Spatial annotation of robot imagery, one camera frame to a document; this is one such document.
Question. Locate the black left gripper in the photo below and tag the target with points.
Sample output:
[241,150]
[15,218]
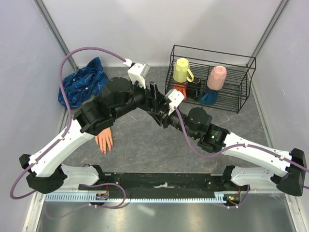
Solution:
[154,100]

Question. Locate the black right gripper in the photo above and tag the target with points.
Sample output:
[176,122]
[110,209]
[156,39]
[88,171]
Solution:
[162,117]

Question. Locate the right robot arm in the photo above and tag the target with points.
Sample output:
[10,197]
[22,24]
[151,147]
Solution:
[285,170]

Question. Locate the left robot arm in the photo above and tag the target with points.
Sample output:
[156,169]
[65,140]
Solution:
[120,96]

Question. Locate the orange mug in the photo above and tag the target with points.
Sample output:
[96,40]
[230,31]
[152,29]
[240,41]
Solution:
[181,87]

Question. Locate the yellow faceted mug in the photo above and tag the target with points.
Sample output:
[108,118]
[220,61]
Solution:
[182,72]

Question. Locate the black mug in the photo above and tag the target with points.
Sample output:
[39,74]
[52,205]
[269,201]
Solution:
[193,89]

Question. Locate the blue mug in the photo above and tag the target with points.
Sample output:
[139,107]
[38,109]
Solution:
[209,97]

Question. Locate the mannequin hand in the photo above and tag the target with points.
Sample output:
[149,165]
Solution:
[104,140]

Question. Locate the pink faceted mug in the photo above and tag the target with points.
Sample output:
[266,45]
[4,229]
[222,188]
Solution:
[216,78]

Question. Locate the blue plaid shirt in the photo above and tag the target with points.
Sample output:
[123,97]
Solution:
[85,82]

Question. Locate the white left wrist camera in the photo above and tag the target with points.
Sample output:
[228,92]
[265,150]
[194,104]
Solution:
[137,72]

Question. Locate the black wire rack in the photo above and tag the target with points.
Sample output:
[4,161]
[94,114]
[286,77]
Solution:
[237,86]

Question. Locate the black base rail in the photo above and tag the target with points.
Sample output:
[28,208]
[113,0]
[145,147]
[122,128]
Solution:
[165,185]

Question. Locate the light blue cable duct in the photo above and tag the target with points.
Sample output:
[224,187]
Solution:
[87,197]

